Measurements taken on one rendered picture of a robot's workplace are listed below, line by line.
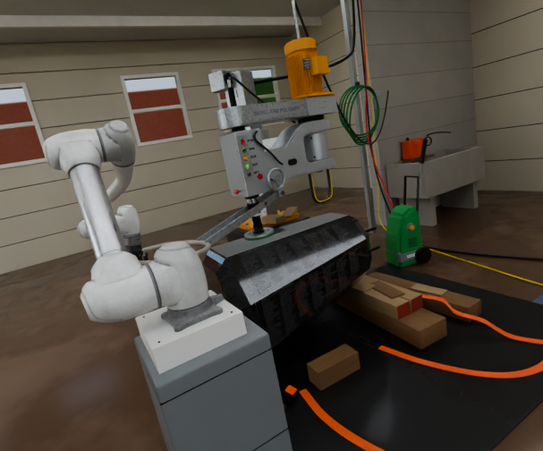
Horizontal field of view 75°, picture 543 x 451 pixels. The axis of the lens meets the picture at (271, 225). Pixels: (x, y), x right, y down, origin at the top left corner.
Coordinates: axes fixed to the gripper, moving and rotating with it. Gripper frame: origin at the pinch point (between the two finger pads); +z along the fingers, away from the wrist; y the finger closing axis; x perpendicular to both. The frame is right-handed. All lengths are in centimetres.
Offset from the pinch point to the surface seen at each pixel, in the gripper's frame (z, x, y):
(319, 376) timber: 67, -76, 53
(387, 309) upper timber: 53, -92, 121
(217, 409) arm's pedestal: 21, -91, -34
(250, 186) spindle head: -41, -24, 74
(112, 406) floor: 87, 41, -12
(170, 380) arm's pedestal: 5, -85, -46
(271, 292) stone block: 19, -50, 50
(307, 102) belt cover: -93, -40, 127
